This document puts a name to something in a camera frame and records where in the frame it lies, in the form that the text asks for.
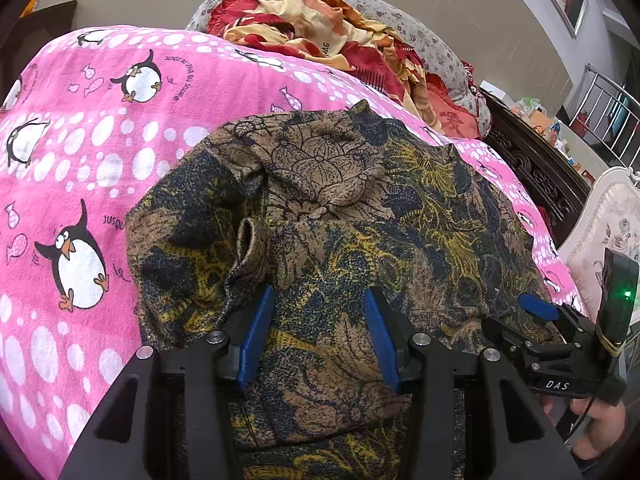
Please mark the orange paper bag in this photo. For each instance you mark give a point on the orange paper bag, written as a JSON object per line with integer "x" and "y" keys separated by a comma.
{"x": 540, "y": 121}

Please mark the red orange floral quilt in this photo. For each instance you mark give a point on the red orange floral quilt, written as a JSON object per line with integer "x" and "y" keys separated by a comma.
{"x": 300, "y": 25}

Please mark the pink penguin print blanket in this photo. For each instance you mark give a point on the pink penguin print blanket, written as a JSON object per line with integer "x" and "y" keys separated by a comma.
{"x": 100, "y": 160}

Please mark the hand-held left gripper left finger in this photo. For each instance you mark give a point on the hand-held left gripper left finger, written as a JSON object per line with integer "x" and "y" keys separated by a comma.
{"x": 255, "y": 335}

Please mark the dark carved wooden headboard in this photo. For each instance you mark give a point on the dark carved wooden headboard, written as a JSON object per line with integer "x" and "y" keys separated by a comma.
{"x": 540, "y": 180}

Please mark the clear plastic bag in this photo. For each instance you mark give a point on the clear plastic bag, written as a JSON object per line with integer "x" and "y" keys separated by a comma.
{"x": 522, "y": 107}

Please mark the brown floral patterned shirt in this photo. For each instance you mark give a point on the brown floral patterned shirt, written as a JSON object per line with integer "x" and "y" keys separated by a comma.
{"x": 350, "y": 240}

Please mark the person's right hand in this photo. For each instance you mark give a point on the person's right hand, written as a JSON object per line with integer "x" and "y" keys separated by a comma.
{"x": 602, "y": 425}

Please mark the red embroidered pillow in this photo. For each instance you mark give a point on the red embroidered pillow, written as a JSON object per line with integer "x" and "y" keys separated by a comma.
{"x": 452, "y": 115}

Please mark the plastic bottle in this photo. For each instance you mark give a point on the plastic bottle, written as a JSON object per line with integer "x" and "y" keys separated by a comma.
{"x": 554, "y": 135}

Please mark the orange plastic basin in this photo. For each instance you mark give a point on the orange plastic basin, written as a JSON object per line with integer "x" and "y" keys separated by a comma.
{"x": 31, "y": 5}

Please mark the metal stair railing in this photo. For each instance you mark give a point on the metal stair railing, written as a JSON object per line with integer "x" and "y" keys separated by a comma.
{"x": 595, "y": 95}

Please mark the person's right forearm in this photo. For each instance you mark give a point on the person's right forearm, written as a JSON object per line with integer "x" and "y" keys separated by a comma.
{"x": 607, "y": 467}

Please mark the grey floral pillow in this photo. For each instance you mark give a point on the grey floral pillow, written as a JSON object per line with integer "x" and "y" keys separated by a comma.
{"x": 400, "y": 25}

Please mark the white box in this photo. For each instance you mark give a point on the white box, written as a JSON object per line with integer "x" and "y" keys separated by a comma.
{"x": 492, "y": 89}

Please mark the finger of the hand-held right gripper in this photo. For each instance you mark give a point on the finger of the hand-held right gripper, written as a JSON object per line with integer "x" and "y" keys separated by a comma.
{"x": 537, "y": 305}
{"x": 510, "y": 337}

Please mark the red bed sheet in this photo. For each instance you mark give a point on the red bed sheet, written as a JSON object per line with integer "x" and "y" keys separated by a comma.
{"x": 545, "y": 216}

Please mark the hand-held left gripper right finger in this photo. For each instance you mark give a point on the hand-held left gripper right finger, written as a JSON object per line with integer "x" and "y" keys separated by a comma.
{"x": 382, "y": 340}

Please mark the white ornate upholstered chair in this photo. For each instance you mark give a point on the white ornate upholstered chair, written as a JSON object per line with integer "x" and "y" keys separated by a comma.
{"x": 615, "y": 220}

